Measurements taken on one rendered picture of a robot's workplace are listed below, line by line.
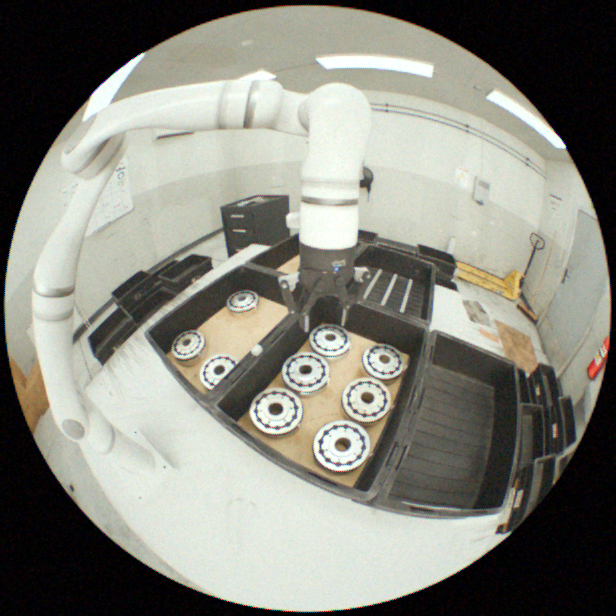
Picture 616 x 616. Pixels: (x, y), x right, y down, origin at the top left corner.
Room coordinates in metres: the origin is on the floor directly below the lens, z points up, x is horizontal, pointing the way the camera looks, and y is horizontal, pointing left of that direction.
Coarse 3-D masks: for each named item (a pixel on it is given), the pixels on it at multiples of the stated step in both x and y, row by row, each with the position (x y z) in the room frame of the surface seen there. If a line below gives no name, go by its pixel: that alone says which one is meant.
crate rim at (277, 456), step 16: (368, 304) 0.39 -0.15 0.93; (400, 320) 0.34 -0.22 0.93; (416, 368) 0.20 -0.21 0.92; (416, 384) 0.16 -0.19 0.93; (224, 416) 0.11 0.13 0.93; (240, 432) 0.09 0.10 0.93; (400, 432) 0.08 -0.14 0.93; (256, 448) 0.07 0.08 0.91; (272, 448) 0.07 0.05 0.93; (288, 464) 0.04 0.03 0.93; (384, 464) 0.03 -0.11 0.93; (320, 480) 0.02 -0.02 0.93; (384, 480) 0.00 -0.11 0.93; (352, 496) -0.01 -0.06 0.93; (368, 496) -0.02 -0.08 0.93
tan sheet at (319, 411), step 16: (352, 336) 0.38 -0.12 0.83; (352, 352) 0.33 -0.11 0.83; (400, 352) 0.32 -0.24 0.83; (336, 368) 0.28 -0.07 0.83; (352, 368) 0.28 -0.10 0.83; (272, 384) 0.24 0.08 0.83; (336, 384) 0.24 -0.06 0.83; (304, 400) 0.20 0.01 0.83; (320, 400) 0.20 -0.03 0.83; (336, 400) 0.20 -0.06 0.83; (304, 416) 0.16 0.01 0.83; (320, 416) 0.16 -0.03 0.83; (336, 416) 0.16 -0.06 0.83; (384, 416) 0.15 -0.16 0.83; (256, 432) 0.12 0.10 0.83; (304, 432) 0.12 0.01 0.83; (368, 432) 0.12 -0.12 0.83; (288, 448) 0.09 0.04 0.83; (304, 448) 0.09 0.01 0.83; (336, 448) 0.09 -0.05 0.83; (304, 464) 0.06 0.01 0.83; (336, 480) 0.02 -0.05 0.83; (352, 480) 0.02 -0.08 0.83
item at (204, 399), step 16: (272, 272) 0.55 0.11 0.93; (208, 288) 0.48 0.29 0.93; (160, 320) 0.33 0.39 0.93; (288, 320) 0.34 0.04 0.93; (144, 336) 0.27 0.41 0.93; (272, 336) 0.29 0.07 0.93; (160, 352) 0.23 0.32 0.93; (176, 368) 0.19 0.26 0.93; (240, 368) 0.21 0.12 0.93; (192, 384) 0.16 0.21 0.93; (224, 384) 0.17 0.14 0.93; (208, 400) 0.14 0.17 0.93
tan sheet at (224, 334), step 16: (272, 304) 0.52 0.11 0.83; (208, 320) 0.44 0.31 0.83; (224, 320) 0.44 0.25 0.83; (240, 320) 0.45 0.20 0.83; (256, 320) 0.45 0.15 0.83; (272, 320) 0.45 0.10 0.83; (208, 336) 0.38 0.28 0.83; (224, 336) 0.38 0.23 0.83; (240, 336) 0.38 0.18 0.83; (256, 336) 0.38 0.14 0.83; (208, 352) 0.32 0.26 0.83; (224, 352) 0.32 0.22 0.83; (240, 352) 0.33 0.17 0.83; (192, 368) 0.26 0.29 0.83
